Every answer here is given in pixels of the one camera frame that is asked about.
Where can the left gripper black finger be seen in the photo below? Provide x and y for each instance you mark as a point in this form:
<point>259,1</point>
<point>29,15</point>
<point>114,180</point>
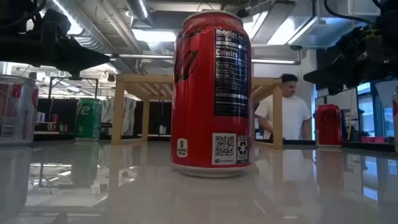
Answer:
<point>87,59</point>

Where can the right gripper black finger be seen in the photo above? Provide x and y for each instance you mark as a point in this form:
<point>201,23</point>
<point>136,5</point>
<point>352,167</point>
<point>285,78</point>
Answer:
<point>329,76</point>

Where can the red Coke Zero can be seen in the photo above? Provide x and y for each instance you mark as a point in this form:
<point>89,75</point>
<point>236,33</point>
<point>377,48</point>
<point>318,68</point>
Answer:
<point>199,124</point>
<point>328,130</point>

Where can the silver soda can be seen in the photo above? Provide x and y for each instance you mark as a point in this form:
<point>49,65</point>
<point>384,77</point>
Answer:
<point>395,124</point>

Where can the silver Diet Coke can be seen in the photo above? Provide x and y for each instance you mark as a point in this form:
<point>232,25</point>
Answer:
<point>18,109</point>

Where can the green Sprite can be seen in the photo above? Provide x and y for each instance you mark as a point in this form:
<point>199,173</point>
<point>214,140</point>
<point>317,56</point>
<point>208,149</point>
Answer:
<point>88,121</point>

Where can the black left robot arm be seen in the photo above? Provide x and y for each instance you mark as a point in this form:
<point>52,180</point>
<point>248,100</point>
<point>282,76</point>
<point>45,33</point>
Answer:
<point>12,12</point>

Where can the wooden slatted shelf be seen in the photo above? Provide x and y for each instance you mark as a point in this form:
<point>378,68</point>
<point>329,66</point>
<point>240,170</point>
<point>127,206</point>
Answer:
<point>117,118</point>

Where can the large glass window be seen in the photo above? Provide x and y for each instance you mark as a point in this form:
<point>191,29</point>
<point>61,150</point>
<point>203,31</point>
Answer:
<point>367,112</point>

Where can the person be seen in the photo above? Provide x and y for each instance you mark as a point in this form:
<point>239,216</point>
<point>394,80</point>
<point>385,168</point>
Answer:
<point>292,118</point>

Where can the white patterned curtain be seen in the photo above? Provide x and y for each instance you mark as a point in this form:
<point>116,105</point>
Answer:
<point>127,115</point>

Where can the red tray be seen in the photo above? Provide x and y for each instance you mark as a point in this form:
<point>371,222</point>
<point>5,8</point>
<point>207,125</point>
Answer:
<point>373,139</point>

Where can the background table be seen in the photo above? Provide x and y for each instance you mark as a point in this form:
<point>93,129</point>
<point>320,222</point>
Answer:
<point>53,132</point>

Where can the ribbed silver ventilation duct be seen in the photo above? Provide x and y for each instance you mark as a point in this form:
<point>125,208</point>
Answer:
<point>96,40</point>

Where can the black metal frame stand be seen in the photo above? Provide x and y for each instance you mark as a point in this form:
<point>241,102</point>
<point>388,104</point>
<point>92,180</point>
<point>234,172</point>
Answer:
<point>74,78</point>

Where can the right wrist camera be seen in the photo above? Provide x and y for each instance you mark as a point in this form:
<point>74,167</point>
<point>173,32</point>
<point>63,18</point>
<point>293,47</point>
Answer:
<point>357,45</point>

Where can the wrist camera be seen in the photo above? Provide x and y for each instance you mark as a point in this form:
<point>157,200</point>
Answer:
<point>357,45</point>
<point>56,23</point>

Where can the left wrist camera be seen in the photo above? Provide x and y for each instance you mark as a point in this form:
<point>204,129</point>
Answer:
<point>56,23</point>

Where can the silver rectangular air duct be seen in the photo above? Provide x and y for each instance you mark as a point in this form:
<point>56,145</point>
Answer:
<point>295,28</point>

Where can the round silver duct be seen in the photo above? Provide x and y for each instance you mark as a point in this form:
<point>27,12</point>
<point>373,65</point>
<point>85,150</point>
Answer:
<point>138,9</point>

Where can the black table frame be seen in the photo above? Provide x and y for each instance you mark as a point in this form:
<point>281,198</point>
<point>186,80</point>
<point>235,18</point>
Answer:
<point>373,147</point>

